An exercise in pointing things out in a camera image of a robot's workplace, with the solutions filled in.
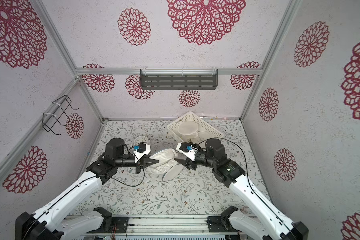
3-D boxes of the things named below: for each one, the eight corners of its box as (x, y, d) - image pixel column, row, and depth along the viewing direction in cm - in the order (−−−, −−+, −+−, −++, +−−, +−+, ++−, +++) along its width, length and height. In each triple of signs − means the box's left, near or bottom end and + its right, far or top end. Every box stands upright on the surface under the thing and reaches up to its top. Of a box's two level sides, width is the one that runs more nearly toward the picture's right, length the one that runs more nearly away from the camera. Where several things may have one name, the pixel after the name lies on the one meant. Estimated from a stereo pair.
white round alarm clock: (135, 145, 107) (134, 141, 103) (137, 140, 110) (135, 135, 106) (148, 145, 107) (147, 141, 103) (149, 140, 110) (148, 135, 106)
